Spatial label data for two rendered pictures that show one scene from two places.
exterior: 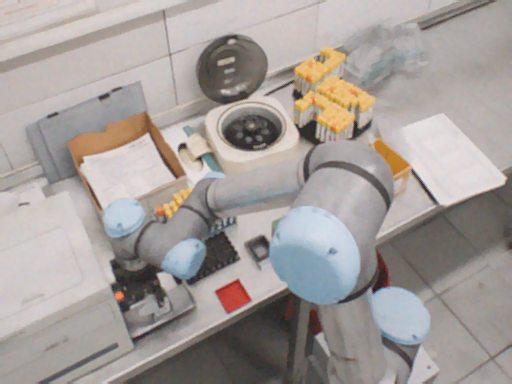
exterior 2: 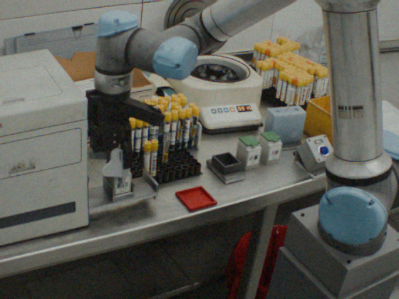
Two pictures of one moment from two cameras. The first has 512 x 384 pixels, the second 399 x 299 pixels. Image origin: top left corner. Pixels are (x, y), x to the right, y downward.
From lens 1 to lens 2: 0.65 m
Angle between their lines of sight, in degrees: 16
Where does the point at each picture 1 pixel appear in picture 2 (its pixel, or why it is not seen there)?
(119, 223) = (116, 19)
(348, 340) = (359, 73)
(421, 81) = not seen: hidden behind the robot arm
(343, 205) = not seen: outside the picture
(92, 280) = (71, 94)
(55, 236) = (36, 70)
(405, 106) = not seen: hidden behind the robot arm
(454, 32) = (385, 60)
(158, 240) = (153, 35)
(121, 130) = (85, 63)
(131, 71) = (105, 9)
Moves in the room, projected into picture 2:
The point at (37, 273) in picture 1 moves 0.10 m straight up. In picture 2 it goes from (18, 87) to (17, 38)
